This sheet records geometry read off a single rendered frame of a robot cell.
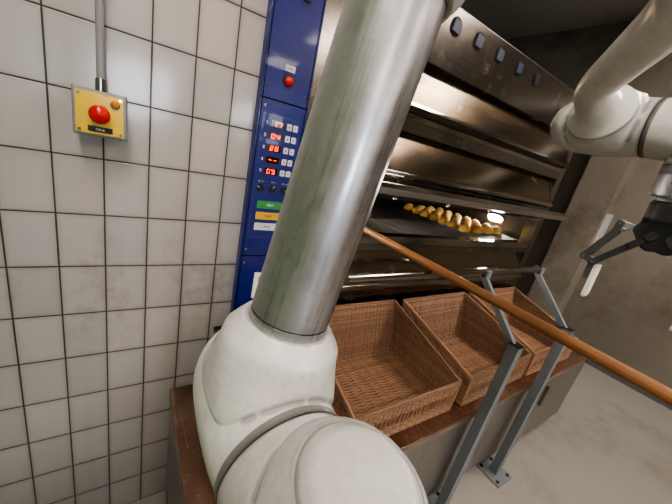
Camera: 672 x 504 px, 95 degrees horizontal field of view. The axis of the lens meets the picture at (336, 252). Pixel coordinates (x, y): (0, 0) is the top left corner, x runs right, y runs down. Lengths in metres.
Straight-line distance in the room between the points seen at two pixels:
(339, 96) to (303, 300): 0.21
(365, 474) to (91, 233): 0.94
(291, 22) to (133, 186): 0.64
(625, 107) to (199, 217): 1.03
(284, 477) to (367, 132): 0.30
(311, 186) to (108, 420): 1.25
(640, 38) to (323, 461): 0.56
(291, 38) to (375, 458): 1.02
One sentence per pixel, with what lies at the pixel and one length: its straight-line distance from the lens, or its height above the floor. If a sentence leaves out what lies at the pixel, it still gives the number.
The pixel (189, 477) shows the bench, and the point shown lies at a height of 0.58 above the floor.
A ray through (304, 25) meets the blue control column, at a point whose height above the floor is 1.81.
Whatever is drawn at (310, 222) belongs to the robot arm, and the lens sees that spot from 0.32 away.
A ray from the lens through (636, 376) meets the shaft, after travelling 0.94.
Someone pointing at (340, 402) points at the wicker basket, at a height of 0.72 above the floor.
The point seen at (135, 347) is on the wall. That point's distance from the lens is 1.25.
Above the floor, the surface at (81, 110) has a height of 1.46.
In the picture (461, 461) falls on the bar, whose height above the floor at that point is 0.34.
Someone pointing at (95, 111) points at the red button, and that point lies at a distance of 0.91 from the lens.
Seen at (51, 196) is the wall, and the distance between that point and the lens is 1.05.
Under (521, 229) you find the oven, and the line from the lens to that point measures 2.59.
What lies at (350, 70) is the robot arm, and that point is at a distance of 0.33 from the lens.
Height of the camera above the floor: 1.50
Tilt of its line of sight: 18 degrees down
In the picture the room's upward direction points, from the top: 13 degrees clockwise
